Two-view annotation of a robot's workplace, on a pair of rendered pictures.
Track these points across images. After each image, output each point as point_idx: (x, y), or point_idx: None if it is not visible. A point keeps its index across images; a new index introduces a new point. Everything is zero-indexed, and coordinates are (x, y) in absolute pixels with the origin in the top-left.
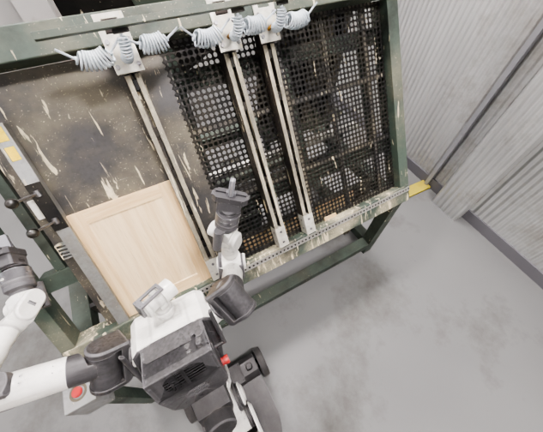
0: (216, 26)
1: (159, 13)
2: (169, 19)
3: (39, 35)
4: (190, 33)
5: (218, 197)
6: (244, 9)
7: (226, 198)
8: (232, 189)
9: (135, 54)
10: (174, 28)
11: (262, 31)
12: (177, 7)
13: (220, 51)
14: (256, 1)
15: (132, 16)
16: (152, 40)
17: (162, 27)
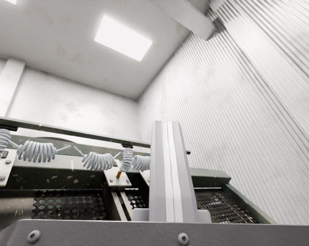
0: (107, 170)
1: (58, 127)
2: (65, 133)
3: None
4: (80, 179)
5: (48, 222)
6: (133, 146)
7: (149, 224)
8: (175, 158)
9: (4, 172)
10: (65, 167)
11: (149, 164)
12: (73, 158)
13: (107, 196)
14: (142, 143)
15: (29, 121)
16: (37, 143)
17: (52, 164)
